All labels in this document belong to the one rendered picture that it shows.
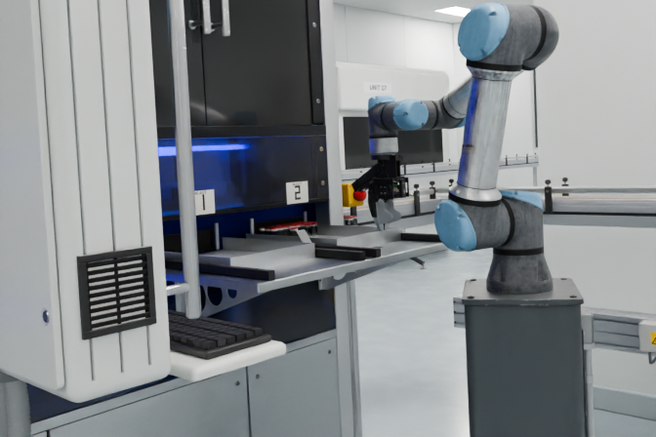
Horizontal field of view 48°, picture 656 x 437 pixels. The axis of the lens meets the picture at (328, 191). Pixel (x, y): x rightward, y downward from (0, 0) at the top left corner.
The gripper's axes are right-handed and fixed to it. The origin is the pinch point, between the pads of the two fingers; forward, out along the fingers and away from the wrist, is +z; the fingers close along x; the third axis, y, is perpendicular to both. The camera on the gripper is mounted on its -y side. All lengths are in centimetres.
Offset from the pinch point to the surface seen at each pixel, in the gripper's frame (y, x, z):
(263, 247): -15.9, -28.4, 2.0
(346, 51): -484, 551, -146
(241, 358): 31, -77, 12
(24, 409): 0, -100, 20
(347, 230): -17.2, 5.6, 1.6
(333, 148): -24.1, 9.1, -22.3
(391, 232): 1.9, 2.1, 1.0
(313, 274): 15.9, -43.2, 4.2
